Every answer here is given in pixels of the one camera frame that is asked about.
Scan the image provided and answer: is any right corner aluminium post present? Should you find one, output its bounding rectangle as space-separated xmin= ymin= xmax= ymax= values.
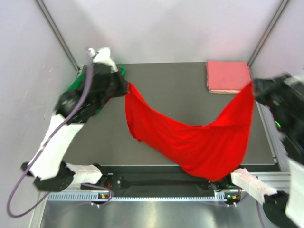
xmin=248 ymin=0 xmax=292 ymax=67

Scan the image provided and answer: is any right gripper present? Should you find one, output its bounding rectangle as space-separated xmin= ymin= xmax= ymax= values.
xmin=250 ymin=70 xmax=296 ymax=131

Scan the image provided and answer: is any left corner aluminium post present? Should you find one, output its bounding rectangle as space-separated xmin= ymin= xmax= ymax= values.
xmin=34 ymin=0 xmax=80 ymax=72

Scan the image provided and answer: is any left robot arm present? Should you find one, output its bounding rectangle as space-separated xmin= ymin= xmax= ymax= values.
xmin=21 ymin=63 xmax=128 ymax=192

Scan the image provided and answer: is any folded pink t shirt stack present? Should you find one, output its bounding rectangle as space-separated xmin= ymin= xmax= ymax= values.
xmin=206 ymin=60 xmax=251 ymax=94

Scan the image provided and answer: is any corner aluminium post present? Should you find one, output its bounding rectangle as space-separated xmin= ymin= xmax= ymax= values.
xmin=248 ymin=0 xmax=292 ymax=67
xmin=34 ymin=0 xmax=80 ymax=72

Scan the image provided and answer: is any green plastic bin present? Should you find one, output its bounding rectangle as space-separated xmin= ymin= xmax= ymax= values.
xmin=57 ymin=64 xmax=125 ymax=123

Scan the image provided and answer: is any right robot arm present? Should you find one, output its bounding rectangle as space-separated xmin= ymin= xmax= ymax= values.
xmin=221 ymin=74 xmax=304 ymax=228

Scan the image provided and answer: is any red t shirt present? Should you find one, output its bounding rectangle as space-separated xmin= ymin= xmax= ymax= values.
xmin=125 ymin=83 xmax=255 ymax=182

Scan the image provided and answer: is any grey slotted cable duct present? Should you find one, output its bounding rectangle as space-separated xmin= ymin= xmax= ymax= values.
xmin=47 ymin=191 xmax=239 ymax=202

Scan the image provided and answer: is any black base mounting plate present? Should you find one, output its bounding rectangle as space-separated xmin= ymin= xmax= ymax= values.
xmin=80 ymin=173 xmax=247 ymax=192

